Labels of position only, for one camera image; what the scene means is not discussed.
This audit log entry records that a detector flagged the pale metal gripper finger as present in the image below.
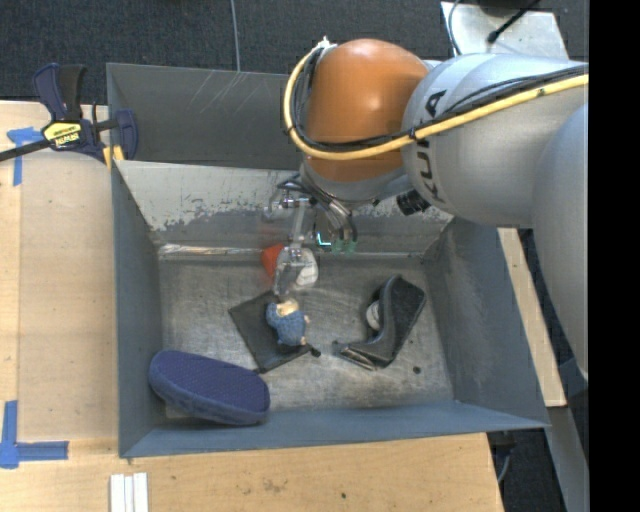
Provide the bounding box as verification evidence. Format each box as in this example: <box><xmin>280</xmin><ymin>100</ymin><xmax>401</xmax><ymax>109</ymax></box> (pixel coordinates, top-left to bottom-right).
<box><xmin>272</xmin><ymin>247</ymin><xmax>294</xmax><ymax>298</ymax></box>
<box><xmin>289</xmin><ymin>247</ymin><xmax>307</xmax><ymax>291</ymax></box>

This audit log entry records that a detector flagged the dark flat square pad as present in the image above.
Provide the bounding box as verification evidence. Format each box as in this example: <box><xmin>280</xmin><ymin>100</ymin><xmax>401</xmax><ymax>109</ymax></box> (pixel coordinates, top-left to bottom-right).
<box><xmin>227</xmin><ymin>291</ymin><xmax>322</xmax><ymax>375</ymax></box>

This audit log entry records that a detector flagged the toy figure in blue sweater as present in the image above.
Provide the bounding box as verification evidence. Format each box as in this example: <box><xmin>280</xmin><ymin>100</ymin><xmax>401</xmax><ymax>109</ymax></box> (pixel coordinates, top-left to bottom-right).
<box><xmin>264</xmin><ymin>297</ymin><xmax>312</xmax><ymax>348</ymax></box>

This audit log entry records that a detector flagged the red and white toy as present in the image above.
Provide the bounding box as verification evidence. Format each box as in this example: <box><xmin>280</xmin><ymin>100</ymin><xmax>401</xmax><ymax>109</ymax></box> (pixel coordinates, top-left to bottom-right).
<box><xmin>260</xmin><ymin>242</ymin><xmax>320</xmax><ymax>290</ymax></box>

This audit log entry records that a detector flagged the black shoe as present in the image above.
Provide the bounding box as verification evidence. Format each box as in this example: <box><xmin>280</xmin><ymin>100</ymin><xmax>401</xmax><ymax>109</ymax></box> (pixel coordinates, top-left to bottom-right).
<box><xmin>331</xmin><ymin>273</ymin><xmax>428</xmax><ymax>372</ymax></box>

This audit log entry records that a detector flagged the blue oval cushion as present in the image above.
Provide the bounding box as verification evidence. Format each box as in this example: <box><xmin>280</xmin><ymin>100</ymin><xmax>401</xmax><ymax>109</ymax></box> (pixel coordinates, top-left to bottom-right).
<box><xmin>147</xmin><ymin>349</ymin><xmax>272</xmax><ymax>427</ymax></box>

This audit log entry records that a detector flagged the grey metal bin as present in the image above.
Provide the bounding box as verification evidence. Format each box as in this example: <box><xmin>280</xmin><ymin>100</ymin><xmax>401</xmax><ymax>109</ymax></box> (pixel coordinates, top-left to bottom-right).
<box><xmin>105</xmin><ymin>62</ymin><xmax>552</xmax><ymax>459</ymax></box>

